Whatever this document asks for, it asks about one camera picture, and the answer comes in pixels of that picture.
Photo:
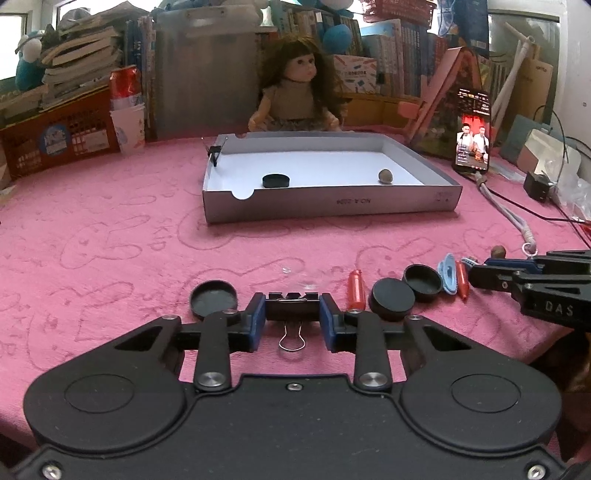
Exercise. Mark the smartphone with lit screen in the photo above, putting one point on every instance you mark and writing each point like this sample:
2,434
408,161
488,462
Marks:
472,134

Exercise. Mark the yellow drawer unit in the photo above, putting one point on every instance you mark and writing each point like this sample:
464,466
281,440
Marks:
383,110

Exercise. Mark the orange plastic crate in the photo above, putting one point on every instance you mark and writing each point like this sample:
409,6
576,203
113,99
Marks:
60,138

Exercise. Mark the pointed red plastic tube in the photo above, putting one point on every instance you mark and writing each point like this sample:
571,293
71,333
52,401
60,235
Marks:
461,282

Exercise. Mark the grey cardboard board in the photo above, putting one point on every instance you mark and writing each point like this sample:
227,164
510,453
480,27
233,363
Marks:
203,78

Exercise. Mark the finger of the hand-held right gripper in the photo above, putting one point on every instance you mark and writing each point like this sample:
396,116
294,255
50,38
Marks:
494,279
512,264

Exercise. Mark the white flat box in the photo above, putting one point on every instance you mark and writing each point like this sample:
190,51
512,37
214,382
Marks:
547,152

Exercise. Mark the white plastic pipe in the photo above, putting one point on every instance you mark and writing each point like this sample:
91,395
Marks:
512,74

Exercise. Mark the solid black bottle cap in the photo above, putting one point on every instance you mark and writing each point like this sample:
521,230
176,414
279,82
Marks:
391,301
276,180

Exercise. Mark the black power adapter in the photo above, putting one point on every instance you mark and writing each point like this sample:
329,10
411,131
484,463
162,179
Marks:
538,185

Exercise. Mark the row of upright books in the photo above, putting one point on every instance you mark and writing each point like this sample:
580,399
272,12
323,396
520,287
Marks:
406,55

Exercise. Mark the shallow white cardboard box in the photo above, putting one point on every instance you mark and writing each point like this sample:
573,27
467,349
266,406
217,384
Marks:
323,161

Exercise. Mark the blue white plush toy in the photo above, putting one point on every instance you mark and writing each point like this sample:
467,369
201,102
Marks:
28,62

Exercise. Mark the red drink can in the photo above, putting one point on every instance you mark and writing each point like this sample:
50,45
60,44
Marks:
123,85

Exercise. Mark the blue plush ball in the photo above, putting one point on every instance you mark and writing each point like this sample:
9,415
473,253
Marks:
337,39

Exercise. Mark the white paper cup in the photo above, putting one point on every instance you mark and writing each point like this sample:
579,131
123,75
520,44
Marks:
129,131

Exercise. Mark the red plastic basket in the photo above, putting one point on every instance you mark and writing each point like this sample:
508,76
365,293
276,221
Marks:
399,10

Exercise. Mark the stack of worn books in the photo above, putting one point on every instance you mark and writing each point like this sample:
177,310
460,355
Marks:
78,60

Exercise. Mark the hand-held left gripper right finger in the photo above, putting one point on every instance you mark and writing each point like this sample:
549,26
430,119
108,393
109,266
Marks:
328,323

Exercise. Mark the colourful printed cardboard box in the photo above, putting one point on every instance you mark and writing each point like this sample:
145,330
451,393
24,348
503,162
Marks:
355,74

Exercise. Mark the small black binder clip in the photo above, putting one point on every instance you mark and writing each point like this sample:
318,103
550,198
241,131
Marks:
214,151

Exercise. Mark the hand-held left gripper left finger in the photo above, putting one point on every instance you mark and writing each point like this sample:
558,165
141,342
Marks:
256,321

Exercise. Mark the brown nut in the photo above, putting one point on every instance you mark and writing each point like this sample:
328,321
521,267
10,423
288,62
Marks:
385,176
498,252

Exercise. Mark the long-haired doll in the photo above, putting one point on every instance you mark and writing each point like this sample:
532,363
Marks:
295,99

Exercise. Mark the blue plastic clip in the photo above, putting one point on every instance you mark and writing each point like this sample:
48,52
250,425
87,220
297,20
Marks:
447,274

